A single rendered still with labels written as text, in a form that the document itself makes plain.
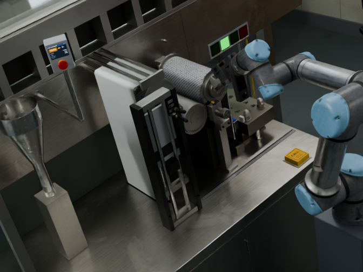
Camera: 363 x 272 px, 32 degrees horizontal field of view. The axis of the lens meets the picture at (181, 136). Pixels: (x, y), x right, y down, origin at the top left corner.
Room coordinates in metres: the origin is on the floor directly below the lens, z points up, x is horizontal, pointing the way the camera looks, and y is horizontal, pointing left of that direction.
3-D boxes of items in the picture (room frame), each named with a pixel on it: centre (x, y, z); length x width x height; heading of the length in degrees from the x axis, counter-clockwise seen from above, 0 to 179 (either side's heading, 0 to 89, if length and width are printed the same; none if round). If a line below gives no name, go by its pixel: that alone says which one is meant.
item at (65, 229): (1.79, 0.49, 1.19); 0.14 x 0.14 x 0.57
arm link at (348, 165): (1.64, -0.53, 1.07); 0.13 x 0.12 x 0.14; 111
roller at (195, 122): (2.14, 0.00, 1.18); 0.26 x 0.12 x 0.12; 34
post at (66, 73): (1.82, 0.31, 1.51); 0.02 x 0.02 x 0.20
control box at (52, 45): (1.82, 0.31, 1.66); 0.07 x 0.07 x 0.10; 9
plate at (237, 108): (2.34, -0.22, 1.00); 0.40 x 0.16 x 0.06; 34
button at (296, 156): (2.00, -0.43, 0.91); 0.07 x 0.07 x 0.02; 34
